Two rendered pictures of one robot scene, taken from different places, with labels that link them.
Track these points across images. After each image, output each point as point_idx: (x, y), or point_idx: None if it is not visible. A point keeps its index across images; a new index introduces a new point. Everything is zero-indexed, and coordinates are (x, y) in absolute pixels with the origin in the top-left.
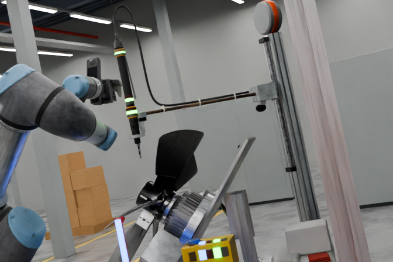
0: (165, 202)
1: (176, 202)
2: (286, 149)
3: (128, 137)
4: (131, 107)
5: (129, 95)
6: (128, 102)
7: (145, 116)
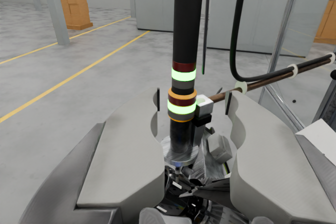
0: (195, 221)
1: (211, 223)
2: (323, 119)
3: (164, 159)
4: (189, 100)
5: (191, 63)
6: (185, 83)
7: (210, 112)
